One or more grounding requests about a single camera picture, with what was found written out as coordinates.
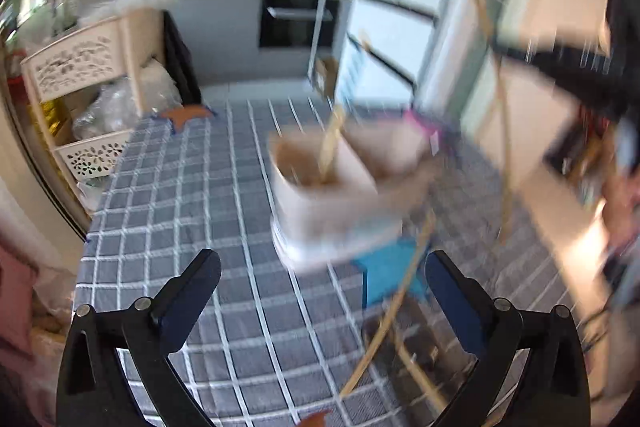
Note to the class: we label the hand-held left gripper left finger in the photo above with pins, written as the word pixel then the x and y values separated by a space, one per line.
pixel 192 302

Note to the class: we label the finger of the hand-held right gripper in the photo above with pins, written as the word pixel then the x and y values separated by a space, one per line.
pixel 565 64

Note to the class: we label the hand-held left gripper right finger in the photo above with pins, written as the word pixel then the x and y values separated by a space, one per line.
pixel 452 302

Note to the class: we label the wooden chopstick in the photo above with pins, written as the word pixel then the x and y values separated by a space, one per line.
pixel 417 372
pixel 504 147
pixel 330 142
pixel 395 307

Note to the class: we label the white utensil holder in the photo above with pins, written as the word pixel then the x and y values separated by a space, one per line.
pixel 325 212

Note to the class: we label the blue star sticker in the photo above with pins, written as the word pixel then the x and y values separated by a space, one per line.
pixel 387 272

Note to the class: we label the grey checked tablecloth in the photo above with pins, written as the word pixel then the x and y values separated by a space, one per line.
pixel 200 207

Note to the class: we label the pink star sticker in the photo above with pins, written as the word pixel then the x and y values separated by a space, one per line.
pixel 425 125

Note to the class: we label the orange star sticker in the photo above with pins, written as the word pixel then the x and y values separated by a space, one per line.
pixel 185 113
pixel 315 419

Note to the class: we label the pink chair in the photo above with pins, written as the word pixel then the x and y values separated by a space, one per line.
pixel 14 307

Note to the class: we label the yellow packet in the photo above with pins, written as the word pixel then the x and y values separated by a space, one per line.
pixel 52 119

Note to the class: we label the black bag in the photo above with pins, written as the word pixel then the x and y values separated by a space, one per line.
pixel 181 67

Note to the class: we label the cardboard box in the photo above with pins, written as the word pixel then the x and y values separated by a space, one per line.
pixel 325 76

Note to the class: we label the white perforated shelf rack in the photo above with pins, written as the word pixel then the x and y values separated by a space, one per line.
pixel 75 57

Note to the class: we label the black built-in oven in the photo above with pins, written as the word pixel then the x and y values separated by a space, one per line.
pixel 295 22

